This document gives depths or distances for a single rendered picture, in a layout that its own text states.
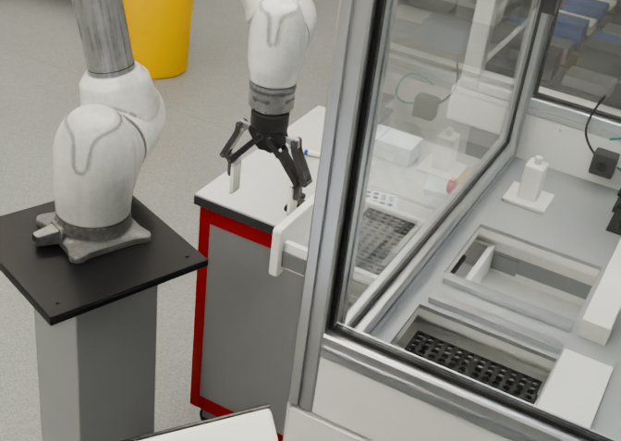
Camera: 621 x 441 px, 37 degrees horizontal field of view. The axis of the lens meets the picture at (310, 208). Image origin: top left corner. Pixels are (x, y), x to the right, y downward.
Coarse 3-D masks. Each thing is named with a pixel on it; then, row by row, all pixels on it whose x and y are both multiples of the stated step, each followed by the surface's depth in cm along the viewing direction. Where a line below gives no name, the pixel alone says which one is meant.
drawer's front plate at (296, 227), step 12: (312, 204) 185; (288, 216) 179; (300, 216) 181; (276, 228) 175; (288, 228) 178; (300, 228) 183; (276, 240) 176; (300, 240) 186; (276, 252) 177; (276, 264) 179
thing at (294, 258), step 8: (288, 240) 178; (288, 248) 178; (296, 248) 177; (304, 248) 177; (288, 256) 178; (296, 256) 178; (304, 256) 177; (288, 264) 179; (296, 264) 178; (304, 264) 177; (296, 272) 180; (304, 272) 178
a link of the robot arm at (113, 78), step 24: (72, 0) 186; (96, 0) 184; (120, 0) 188; (96, 24) 186; (120, 24) 189; (96, 48) 189; (120, 48) 190; (96, 72) 192; (120, 72) 192; (144, 72) 196; (96, 96) 192; (120, 96) 192; (144, 96) 195; (144, 120) 195; (144, 144) 194
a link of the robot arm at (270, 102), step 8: (256, 88) 172; (264, 88) 171; (288, 88) 172; (296, 88) 174; (256, 96) 173; (264, 96) 172; (272, 96) 172; (280, 96) 172; (288, 96) 173; (256, 104) 174; (264, 104) 173; (272, 104) 172; (280, 104) 173; (288, 104) 175; (264, 112) 173; (272, 112) 173; (280, 112) 174
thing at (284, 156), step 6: (270, 138) 179; (270, 144) 179; (276, 150) 179; (282, 150) 182; (288, 150) 182; (276, 156) 180; (282, 156) 180; (288, 156) 181; (282, 162) 180; (288, 162) 181; (288, 168) 180; (294, 168) 181; (288, 174) 181; (294, 174) 181; (294, 180) 181; (294, 186) 181
